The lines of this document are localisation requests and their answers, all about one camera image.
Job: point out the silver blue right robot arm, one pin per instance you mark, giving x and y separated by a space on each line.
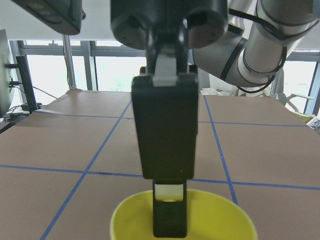
241 49

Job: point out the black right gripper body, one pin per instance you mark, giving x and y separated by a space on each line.
203 21

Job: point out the aluminium frame post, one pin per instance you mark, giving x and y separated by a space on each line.
67 52

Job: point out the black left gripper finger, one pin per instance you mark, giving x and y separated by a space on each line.
165 106

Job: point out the yellow plastic cup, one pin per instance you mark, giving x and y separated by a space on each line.
203 216

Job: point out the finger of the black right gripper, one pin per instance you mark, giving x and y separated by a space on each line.
169 201

